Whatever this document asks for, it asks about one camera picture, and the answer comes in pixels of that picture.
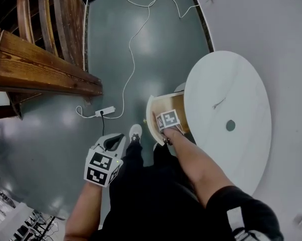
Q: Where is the person's left forearm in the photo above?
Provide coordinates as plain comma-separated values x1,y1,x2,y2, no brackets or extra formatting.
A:
65,182,110,241

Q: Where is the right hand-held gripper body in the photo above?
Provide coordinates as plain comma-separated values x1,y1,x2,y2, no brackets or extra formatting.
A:
155,108,180,131

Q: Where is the white power strip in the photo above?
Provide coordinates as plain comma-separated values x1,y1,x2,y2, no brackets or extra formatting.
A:
95,106,116,117

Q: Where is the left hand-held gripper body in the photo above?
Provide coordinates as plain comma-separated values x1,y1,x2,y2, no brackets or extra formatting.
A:
84,148,123,188

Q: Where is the white kidney-shaped desk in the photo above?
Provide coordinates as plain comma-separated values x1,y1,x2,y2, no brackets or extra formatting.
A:
175,50,272,197

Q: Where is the long white power cable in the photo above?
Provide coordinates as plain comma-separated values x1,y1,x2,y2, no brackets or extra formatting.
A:
115,0,201,119

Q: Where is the person's left white shoe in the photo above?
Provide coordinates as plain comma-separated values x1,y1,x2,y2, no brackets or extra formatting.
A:
128,124,143,143

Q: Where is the white cluttered storage rack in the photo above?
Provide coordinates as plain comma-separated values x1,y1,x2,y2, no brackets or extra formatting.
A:
0,183,64,241

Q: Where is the person's right forearm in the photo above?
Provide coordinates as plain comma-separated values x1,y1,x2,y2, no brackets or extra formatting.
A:
162,127,242,209

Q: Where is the small thin metal object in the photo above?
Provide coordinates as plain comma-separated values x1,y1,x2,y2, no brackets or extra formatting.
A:
212,97,226,109

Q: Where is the person's black clothing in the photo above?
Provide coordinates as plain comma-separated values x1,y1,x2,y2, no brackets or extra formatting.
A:
90,134,284,241

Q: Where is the large wooden drawer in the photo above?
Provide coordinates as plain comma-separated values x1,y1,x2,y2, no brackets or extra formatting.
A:
145,90,192,147

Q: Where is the short white looped cable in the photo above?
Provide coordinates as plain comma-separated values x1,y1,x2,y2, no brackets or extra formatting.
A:
75,105,97,119

